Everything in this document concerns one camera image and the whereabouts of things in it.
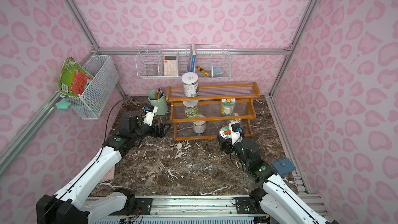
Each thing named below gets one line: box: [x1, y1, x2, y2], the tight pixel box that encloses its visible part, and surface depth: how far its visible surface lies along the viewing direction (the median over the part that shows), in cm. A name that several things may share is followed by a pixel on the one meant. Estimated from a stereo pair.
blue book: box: [190, 43, 196, 73], surface depth 88 cm
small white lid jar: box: [192, 120, 206, 135], surface depth 94 cm
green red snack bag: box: [57, 56, 94, 96], surface depth 73 cm
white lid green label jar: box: [182, 100, 199, 119], surface depth 85 cm
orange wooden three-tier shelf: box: [165, 81, 261, 142], surface depth 90 cm
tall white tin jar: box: [181, 72, 199, 98], surface depth 77 cm
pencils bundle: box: [155, 87, 164, 100], surface depth 102 cm
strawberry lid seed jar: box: [218, 126, 232, 140], surface depth 75 cm
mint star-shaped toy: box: [54, 97, 71, 110], surface depth 64 cm
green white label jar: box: [228, 118, 241, 128], surface depth 95 cm
